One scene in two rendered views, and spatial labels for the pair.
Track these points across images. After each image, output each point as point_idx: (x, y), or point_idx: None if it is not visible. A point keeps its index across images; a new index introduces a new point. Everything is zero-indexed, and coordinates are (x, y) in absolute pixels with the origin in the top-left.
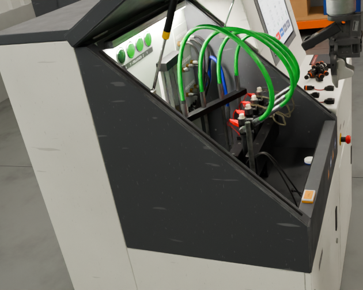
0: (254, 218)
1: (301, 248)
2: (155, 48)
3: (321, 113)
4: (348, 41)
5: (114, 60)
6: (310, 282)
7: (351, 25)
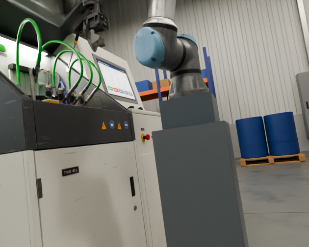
0: None
1: (18, 123)
2: (11, 57)
3: (120, 109)
4: (92, 14)
5: None
6: (26, 160)
7: (95, 8)
